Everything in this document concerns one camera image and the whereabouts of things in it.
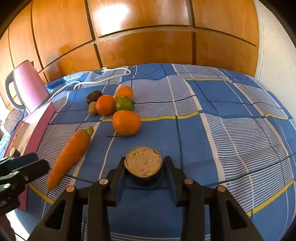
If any white kettle power cable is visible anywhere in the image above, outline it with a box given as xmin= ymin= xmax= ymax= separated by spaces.
xmin=47 ymin=66 xmax=132 ymax=100

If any silver ornate tissue box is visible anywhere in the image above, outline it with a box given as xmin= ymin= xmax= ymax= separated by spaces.
xmin=1 ymin=109 xmax=24 ymax=133

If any pink rimmed white tray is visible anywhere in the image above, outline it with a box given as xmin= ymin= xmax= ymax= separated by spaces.
xmin=1 ymin=102 xmax=55 ymax=211

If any orange mandarin rear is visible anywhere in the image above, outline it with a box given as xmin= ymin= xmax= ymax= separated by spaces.
xmin=115 ymin=86 xmax=133 ymax=99

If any orange carrot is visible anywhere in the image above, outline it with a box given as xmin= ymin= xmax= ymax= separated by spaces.
xmin=47 ymin=126 xmax=94 ymax=191

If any small brown kiwi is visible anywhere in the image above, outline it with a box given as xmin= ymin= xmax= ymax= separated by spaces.
xmin=88 ymin=101 xmax=97 ymax=115

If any blue plaid tablecloth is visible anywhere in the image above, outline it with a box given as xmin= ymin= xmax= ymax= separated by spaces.
xmin=15 ymin=63 xmax=295 ymax=240

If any large orange mandarin front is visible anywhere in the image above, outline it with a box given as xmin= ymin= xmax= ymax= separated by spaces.
xmin=112 ymin=110 xmax=141 ymax=136

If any orange mandarin middle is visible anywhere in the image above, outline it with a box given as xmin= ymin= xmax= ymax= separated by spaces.
xmin=96 ymin=95 xmax=115 ymax=116

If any pink electric kettle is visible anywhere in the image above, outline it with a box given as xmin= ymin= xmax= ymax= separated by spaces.
xmin=4 ymin=60 xmax=50 ymax=114

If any halved dark fruit pale flesh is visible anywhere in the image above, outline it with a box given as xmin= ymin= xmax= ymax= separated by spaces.
xmin=124 ymin=146 xmax=163 ymax=187

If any dark brown round fruit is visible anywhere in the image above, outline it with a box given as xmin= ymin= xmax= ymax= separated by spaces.
xmin=86 ymin=90 xmax=102 ymax=104

